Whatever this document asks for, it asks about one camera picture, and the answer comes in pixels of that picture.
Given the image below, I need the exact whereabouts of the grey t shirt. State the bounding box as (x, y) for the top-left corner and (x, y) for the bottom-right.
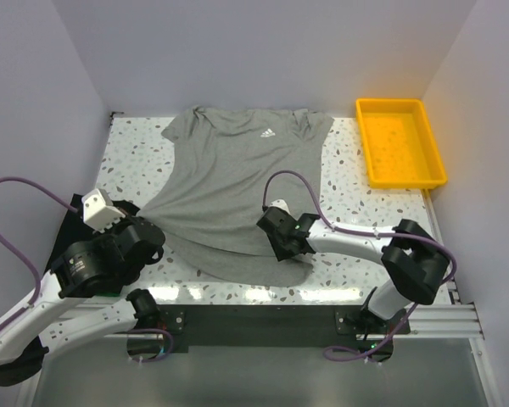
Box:
(140, 107), (333, 287)

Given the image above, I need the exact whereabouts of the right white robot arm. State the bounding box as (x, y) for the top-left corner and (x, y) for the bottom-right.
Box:
(257, 206), (454, 333)

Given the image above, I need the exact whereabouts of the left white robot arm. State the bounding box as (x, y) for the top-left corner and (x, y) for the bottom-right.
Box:
(0, 216), (165, 387)

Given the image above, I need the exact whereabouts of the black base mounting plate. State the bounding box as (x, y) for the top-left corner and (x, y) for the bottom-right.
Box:
(155, 304), (411, 353)

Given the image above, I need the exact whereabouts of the yellow plastic bin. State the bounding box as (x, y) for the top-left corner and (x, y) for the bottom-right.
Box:
(355, 98), (447, 190)

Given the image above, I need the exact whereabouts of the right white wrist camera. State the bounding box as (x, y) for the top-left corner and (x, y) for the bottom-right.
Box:
(268, 199), (290, 213)

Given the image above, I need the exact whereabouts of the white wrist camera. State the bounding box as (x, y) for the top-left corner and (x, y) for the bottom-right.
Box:
(81, 188), (126, 233)
(268, 199), (290, 213)

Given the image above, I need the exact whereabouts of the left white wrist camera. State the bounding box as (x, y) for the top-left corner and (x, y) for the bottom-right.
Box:
(81, 188), (126, 233)

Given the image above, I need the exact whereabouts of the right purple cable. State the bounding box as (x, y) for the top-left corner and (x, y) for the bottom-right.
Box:
(260, 170), (457, 364)

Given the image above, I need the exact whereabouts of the purple cable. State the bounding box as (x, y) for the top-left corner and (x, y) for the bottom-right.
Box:
(0, 176), (175, 364)
(260, 170), (457, 364)

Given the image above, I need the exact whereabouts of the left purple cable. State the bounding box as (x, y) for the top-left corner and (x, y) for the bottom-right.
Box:
(0, 176), (175, 364)

